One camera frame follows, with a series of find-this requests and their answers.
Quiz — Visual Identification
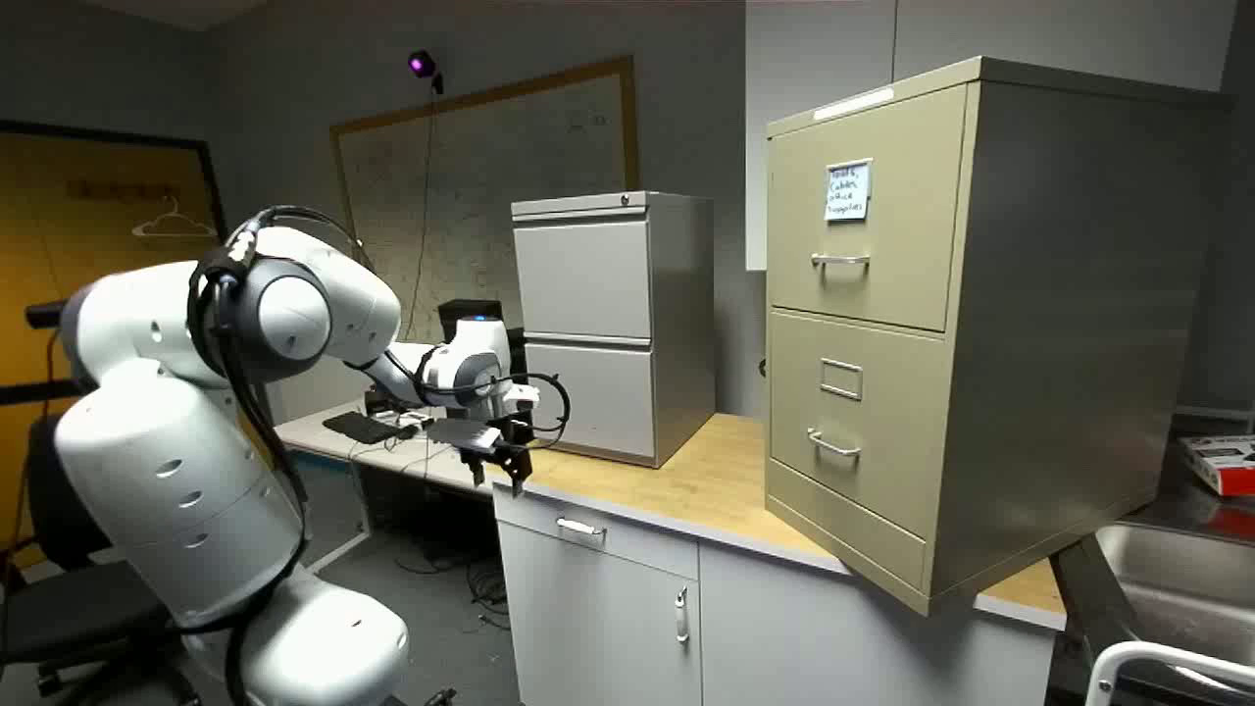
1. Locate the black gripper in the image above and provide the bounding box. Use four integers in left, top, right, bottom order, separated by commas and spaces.
456, 376, 540, 499

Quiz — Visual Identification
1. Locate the white counter base cabinet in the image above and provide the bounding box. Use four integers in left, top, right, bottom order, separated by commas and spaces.
491, 486, 1057, 706

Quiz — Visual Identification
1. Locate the grey filing cabinet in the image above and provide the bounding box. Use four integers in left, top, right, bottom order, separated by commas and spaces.
507, 189, 723, 471

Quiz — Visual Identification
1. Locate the beige drawer with label card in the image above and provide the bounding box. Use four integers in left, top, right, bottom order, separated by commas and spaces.
766, 82, 979, 333

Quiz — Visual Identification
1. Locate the beige filing cabinet body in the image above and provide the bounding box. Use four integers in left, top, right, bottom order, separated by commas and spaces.
760, 49, 1231, 618

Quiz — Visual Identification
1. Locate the black flat device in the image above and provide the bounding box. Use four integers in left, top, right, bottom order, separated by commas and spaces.
320, 407, 404, 445

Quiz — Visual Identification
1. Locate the wood framed whiteboard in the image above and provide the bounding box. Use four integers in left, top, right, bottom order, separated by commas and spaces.
326, 49, 642, 338

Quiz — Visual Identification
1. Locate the white label card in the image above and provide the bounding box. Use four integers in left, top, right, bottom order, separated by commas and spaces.
819, 158, 874, 227

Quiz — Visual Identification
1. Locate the black office chair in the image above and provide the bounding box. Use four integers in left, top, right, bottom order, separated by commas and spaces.
0, 411, 177, 699

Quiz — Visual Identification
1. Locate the stainless steel sink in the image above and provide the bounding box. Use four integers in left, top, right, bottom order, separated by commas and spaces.
1095, 517, 1255, 661

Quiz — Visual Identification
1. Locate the red and white box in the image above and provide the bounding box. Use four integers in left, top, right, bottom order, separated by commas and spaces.
1174, 432, 1255, 503

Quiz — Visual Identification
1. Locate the silver counter drawer handle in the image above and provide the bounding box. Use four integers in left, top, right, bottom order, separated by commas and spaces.
553, 513, 610, 547

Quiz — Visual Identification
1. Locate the handle of empty-frame drawer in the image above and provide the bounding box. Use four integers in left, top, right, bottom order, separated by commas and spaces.
805, 423, 865, 473

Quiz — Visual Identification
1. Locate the lower silver drawer handle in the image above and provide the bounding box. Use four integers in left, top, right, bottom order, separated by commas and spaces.
815, 351, 865, 405

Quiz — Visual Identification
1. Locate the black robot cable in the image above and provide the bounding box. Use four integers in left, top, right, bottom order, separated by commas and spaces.
185, 205, 381, 706

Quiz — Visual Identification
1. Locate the handle of card-labelled drawer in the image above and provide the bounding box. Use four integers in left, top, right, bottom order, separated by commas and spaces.
808, 249, 874, 287

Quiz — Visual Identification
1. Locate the beige drawer with empty frame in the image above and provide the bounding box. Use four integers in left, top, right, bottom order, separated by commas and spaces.
766, 307, 963, 539

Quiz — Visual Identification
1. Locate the camera with purple light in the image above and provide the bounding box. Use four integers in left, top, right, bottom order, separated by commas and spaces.
401, 48, 449, 99

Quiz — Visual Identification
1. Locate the wire coat hanger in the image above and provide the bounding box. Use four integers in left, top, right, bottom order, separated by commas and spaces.
124, 190, 219, 247

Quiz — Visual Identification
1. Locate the yellow board with black frame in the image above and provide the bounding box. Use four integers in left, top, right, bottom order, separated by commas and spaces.
0, 117, 231, 553

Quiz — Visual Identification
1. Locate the white tube frame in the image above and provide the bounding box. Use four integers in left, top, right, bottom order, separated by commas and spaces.
1082, 634, 1255, 706

